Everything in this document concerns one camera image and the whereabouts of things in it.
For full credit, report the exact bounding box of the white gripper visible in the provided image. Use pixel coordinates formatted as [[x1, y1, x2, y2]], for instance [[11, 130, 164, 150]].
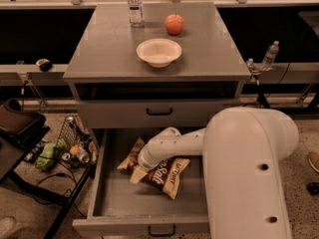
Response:
[[130, 127, 181, 184]]

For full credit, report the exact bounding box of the brown chip bag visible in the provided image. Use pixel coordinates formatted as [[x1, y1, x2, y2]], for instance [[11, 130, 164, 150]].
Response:
[[118, 137, 190, 200]]

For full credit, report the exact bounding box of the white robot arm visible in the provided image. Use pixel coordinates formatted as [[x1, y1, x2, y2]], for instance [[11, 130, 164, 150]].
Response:
[[132, 107, 299, 239]]

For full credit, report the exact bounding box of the open grey middle drawer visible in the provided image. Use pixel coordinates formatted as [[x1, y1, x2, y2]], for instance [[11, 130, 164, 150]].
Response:
[[73, 128, 209, 237]]

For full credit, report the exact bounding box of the closed grey upper drawer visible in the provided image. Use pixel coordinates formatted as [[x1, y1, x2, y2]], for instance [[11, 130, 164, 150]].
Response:
[[76, 100, 239, 128]]

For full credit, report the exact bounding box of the green bag on floor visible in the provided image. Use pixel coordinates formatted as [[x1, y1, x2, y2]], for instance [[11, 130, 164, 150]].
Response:
[[35, 142, 58, 172]]

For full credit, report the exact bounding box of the grey drawer cabinet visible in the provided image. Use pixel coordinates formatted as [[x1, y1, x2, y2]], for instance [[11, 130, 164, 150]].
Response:
[[62, 1, 252, 147]]

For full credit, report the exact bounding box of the clear water bottle on counter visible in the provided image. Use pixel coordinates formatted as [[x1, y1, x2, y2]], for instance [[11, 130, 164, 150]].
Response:
[[127, 0, 144, 27]]

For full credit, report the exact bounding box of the white bowl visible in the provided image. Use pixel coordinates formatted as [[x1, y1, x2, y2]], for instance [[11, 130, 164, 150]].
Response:
[[137, 38, 182, 68]]

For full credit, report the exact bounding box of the brown box on table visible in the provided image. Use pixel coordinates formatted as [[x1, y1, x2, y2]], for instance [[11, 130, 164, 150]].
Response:
[[0, 99, 46, 149]]

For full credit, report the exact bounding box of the black side table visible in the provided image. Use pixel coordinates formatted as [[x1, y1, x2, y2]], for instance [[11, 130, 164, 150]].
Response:
[[0, 124, 96, 239]]

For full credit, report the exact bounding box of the white shoe bottom left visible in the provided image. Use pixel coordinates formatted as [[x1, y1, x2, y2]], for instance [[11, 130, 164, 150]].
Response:
[[0, 217, 16, 239]]

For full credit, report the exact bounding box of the black stand leg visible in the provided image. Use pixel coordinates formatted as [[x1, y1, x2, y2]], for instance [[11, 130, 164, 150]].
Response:
[[257, 85, 270, 109]]

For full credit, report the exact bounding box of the black yellow tape measure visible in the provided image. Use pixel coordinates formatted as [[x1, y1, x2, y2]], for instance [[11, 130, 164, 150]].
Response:
[[36, 59, 53, 72]]

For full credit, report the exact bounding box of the red apple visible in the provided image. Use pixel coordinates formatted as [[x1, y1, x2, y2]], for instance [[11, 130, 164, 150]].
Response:
[[164, 13, 184, 35]]

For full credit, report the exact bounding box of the metal clamp on ledge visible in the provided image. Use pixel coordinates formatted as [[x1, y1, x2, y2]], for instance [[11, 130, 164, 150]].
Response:
[[246, 58, 260, 86]]

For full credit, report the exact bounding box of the black object on floor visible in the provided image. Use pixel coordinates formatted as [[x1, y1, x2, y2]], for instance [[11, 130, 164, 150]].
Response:
[[306, 182, 319, 195]]

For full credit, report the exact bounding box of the tan shoe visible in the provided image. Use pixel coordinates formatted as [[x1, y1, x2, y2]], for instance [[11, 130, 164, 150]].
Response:
[[307, 151, 319, 173]]

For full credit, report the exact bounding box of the small water bottle on ledge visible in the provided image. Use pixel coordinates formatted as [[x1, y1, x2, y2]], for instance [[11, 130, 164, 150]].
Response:
[[261, 41, 279, 71]]

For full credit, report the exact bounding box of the wire basket with cans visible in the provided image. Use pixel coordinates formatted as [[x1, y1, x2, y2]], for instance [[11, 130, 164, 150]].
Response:
[[55, 116, 98, 168]]

